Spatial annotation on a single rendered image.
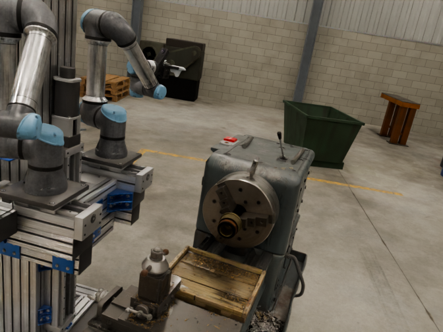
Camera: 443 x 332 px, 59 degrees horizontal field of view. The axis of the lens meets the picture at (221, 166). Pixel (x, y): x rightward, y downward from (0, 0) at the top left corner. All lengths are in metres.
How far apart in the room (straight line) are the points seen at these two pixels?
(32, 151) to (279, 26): 10.47
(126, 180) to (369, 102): 10.66
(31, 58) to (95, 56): 0.67
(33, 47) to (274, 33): 10.48
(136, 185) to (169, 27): 10.13
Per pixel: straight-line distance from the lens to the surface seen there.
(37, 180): 1.50
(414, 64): 12.37
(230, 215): 1.56
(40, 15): 1.39
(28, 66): 1.29
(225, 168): 1.80
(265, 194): 1.62
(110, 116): 1.86
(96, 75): 1.95
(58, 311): 2.10
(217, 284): 1.57
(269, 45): 11.58
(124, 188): 1.91
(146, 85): 2.02
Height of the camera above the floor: 1.78
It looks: 18 degrees down
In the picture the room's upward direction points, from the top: 9 degrees clockwise
